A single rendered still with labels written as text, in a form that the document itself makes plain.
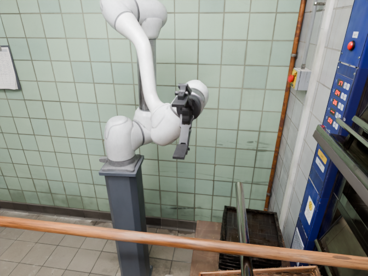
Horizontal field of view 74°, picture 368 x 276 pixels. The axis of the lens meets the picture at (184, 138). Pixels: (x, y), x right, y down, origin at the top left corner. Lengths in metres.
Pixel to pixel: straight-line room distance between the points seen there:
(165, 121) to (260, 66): 0.98
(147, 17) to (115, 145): 0.64
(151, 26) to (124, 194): 0.90
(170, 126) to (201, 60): 0.89
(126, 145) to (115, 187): 0.26
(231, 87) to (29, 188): 2.11
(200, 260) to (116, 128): 0.83
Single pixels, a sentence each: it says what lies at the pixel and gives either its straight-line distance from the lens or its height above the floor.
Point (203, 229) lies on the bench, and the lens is 1.61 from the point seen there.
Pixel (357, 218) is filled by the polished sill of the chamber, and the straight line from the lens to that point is 0.98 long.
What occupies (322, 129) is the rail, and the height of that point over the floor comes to 1.44.
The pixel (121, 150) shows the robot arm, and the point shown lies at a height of 1.12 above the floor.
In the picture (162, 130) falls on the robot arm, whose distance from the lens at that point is 0.91.
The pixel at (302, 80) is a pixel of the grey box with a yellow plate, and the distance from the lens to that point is 1.42.
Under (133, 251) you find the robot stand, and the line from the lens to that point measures 1.77.
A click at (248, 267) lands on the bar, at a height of 1.17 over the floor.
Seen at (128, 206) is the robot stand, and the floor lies 0.76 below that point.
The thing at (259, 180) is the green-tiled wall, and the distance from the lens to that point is 2.06.
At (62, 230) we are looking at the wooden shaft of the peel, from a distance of 0.82.
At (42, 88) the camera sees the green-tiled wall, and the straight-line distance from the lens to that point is 2.21.
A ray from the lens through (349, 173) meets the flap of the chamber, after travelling 0.69.
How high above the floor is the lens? 1.73
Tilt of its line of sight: 25 degrees down
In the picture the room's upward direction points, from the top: straight up
